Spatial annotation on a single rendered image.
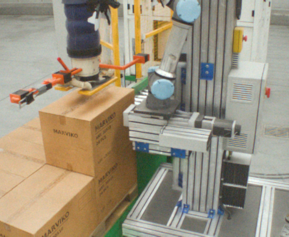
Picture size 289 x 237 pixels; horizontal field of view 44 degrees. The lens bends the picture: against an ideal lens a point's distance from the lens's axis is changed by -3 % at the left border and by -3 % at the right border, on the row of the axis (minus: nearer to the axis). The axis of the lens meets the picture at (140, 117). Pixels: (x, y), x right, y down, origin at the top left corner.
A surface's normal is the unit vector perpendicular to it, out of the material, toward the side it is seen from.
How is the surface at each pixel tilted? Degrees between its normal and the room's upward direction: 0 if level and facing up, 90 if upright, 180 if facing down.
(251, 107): 90
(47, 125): 90
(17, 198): 0
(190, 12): 83
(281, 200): 0
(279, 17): 90
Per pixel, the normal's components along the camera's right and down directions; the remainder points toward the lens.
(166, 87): 0.05, 0.52
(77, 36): -0.15, 0.15
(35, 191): -0.02, -0.91
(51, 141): -0.43, 0.38
